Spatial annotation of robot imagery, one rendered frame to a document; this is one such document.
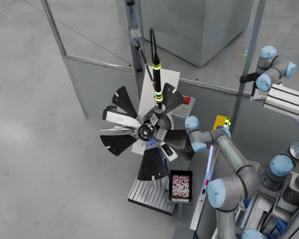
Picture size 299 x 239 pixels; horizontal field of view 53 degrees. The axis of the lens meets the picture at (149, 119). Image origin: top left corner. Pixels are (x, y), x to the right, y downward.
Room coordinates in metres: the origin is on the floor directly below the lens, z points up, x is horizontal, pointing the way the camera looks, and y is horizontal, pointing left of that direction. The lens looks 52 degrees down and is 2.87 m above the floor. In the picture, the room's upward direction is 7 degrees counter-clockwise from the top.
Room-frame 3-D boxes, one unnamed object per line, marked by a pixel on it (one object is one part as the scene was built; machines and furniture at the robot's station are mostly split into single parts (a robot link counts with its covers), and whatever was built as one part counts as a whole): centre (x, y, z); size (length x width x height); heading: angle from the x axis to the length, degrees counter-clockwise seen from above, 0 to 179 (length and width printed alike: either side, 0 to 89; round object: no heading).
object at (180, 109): (1.64, -0.27, 0.87); 0.15 x 0.09 x 0.02; 60
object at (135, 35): (1.81, 0.03, 1.54); 0.10 x 0.07 x 0.08; 9
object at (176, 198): (0.95, -0.17, 0.85); 0.22 x 0.17 x 0.07; 170
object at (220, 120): (1.30, -0.52, 1.02); 0.16 x 0.10 x 0.11; 154
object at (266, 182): (0.82, -0.75, 1.09); 0.15 x 0.15 x 0.10
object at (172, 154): (1.19, -0.13, 0.98); 0.20 x 0.16 x 0.20; 154
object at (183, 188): (0.95, -0.17, 0.83); 0.19 x 0.14 x 0.04; 170
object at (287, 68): (1.09, -0.70, 1.78); 0.11 x 0.11 x 0.08; 36
